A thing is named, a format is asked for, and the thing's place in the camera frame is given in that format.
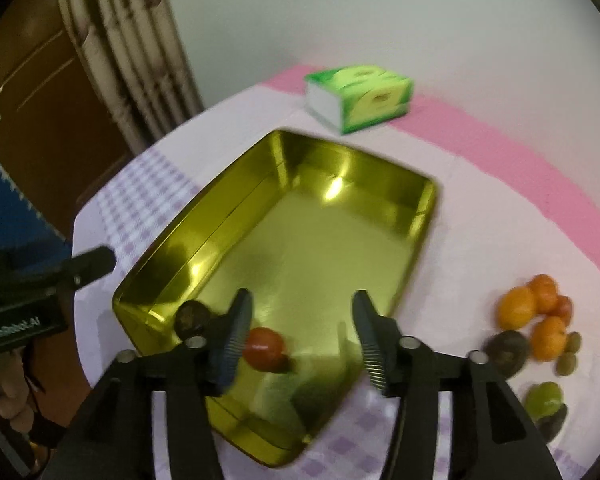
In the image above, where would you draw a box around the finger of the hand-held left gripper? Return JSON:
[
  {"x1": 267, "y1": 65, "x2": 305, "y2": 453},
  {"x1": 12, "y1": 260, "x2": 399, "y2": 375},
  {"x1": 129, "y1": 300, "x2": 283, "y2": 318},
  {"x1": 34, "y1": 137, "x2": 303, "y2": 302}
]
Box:
[{"x1": 55, "y1": 246, "x2": 117, "y2": 291}]

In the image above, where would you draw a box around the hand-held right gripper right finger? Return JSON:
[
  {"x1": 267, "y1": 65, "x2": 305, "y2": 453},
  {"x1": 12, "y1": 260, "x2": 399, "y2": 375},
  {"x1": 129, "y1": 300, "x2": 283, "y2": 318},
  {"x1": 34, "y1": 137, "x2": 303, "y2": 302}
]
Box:
[{"x1": 351, "y1": 290, "x2": 563, "y2": 480}]

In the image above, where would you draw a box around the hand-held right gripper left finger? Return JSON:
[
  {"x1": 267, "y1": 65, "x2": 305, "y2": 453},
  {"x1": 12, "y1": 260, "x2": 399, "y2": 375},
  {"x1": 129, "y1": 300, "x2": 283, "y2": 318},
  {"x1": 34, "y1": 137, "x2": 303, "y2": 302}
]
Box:
[{"x1": 42, "y1": 287, "x2": 255, "y2": 480}]

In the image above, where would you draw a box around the red tomato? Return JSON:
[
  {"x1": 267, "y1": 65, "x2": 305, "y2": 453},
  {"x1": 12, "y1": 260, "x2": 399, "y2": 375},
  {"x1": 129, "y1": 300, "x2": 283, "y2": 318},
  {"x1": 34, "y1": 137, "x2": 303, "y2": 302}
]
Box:
[{"x1": 243, "y1": 327, "x2": 286, "y2": 372}]

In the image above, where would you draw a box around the dark brown round fruit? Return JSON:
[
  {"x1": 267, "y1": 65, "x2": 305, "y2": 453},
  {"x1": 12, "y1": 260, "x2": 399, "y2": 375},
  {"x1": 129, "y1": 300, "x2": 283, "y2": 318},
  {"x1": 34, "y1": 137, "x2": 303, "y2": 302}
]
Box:
[
  {"x1": 482, "y1": 330, "x2": 531, "y2": 378},
  {"x1": 174, "y1": 300, "x2": 213, "y2": 341}
]

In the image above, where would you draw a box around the gold metal tray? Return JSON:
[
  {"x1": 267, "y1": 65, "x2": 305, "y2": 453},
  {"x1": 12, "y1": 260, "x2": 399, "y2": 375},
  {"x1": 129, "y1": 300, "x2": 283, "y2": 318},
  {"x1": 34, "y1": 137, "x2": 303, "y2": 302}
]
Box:
[{"x1": 111, "y1": 129, "x2": 438, "y2": 468}]

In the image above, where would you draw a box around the orange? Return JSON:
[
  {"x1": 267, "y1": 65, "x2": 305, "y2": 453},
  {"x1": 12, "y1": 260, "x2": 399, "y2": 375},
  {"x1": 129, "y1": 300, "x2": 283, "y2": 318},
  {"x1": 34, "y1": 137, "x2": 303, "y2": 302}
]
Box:
[
  {"x1": 527, "y1": 274, "x2": 559, "y2": 313},
  {"x1": 497, "y1": 286, "x2": 537, "y2": 330},
  {"x1": 530, "y1": 316, "x2": 568, "y2": 362}
]

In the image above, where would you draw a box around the person's left hand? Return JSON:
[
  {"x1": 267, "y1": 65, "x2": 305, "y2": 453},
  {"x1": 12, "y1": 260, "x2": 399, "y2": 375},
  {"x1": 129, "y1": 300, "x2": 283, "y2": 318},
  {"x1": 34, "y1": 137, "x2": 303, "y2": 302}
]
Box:
[{"x1": 0, "y1": 350, "x2": 36, "y2": 433}]

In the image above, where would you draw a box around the blue foam mat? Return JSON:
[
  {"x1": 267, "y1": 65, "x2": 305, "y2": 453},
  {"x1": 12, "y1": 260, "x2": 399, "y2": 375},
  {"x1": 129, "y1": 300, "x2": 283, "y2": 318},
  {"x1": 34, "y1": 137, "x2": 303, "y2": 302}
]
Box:
[{"x1": 0, "y1": 145, "x2": 73, "y2": 261}]

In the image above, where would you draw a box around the brown wooden door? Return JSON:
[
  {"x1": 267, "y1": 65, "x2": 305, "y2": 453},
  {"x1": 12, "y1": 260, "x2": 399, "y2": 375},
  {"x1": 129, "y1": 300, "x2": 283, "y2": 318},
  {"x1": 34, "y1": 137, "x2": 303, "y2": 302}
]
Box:
[{"x1": 0, "y1": 10, "x2": 131, "y2": 241}]

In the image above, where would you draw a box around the pink purple checked tablecloth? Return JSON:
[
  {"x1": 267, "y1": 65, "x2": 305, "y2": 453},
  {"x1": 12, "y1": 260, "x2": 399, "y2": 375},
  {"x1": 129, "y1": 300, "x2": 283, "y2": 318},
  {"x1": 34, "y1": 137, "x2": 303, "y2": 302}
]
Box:
[{"x1": 72, "y1": 62, "x2": 600, "y2": 480}]

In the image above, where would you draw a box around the small red-orange fruit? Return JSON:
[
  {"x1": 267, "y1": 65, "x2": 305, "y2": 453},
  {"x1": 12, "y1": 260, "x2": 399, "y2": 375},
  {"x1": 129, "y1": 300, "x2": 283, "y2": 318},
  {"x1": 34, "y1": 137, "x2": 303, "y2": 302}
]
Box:
[{"x1": 550, "y1": 295, "x2": 574, "y2": 326}]

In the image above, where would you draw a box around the beige patterned curtain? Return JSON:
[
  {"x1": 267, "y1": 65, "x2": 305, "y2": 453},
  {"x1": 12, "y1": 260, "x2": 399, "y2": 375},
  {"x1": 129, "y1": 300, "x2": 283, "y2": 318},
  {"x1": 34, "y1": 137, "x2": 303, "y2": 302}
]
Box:
[{"x1": 55, "y1": 0, "x2": 203, "y2": 156}]

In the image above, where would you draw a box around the green tissue box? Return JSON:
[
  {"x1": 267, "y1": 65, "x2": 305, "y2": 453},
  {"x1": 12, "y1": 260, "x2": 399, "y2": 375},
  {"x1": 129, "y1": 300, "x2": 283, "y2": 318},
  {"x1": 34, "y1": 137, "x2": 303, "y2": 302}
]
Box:
[{"x1": 304, "y1": 65, "x2": 413, "y2": 136}]

